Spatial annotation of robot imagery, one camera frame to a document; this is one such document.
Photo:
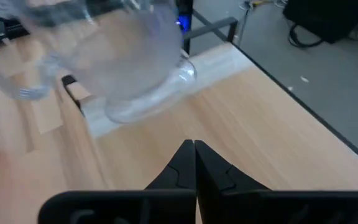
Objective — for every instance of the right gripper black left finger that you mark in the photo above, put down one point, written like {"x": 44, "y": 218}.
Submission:
{"x": 166, "y": 205}

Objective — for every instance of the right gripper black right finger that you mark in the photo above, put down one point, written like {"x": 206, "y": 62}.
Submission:
{"x": 228, "y": 205}

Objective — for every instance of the black box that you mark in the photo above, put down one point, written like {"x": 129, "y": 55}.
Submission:
{"x": 322, "y": 18}

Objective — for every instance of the clear glass cup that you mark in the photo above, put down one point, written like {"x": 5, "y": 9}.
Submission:
{"x": 120, "y": 62}

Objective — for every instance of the black computer with blue light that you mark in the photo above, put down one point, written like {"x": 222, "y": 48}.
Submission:
{"x": 183, "y": 9}

